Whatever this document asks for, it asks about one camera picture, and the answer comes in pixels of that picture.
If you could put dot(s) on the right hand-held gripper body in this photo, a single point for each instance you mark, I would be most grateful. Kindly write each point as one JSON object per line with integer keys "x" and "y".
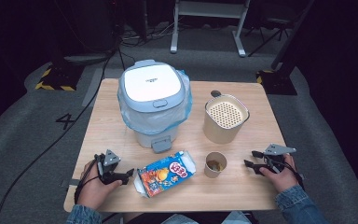
{"x": 275, "y": 158}

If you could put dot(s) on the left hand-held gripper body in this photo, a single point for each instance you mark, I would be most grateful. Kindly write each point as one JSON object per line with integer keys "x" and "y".
{"x": 108, "y": 169}

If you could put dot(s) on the blue snack box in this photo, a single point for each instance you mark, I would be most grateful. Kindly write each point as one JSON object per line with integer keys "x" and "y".
{"x": 164, "y": 174}

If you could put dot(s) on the yellow food scrap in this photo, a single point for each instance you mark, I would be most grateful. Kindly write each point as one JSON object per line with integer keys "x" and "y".
{"x": 218, "y": 167}

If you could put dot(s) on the beige strainer canister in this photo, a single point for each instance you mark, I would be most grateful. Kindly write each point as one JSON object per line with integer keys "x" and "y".
{"x": 220, "y": 133}

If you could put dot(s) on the dark wet food scrap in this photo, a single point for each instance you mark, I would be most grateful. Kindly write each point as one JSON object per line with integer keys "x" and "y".
{"x": 212, "y": 164}

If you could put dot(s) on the brown paper cup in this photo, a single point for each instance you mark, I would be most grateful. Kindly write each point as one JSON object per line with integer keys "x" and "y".
{"x": 211, "y": 173}

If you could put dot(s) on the white and blue pedal bin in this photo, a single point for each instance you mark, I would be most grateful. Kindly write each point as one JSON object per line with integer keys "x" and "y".
{"x": 150, "y": 82}

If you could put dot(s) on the person's right hand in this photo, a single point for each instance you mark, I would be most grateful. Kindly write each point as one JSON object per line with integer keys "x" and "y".
{"x": 282, "y": 180}

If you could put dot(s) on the person's left hand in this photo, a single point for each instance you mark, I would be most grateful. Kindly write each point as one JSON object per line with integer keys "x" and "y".
{"x": 93, "y": 193}

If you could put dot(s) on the grey tape piece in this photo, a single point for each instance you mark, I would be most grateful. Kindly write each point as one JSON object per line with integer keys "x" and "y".
{"x": 73, "y": 182}

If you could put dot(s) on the blue plastic bin liner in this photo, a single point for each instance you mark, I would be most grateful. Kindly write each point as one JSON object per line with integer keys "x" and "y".
{"x": 155, "y": 119}

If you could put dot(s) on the small dark round object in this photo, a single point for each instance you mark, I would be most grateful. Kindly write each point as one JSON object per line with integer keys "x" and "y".
{"x": 215, "y": 93}

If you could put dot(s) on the black tripod stand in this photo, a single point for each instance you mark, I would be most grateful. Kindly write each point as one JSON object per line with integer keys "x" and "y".
{"x": 276, "y": 21}

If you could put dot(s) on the white desk frame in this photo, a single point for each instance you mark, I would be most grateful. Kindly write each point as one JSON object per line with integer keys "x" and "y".
{"x": 209, "y": 9}

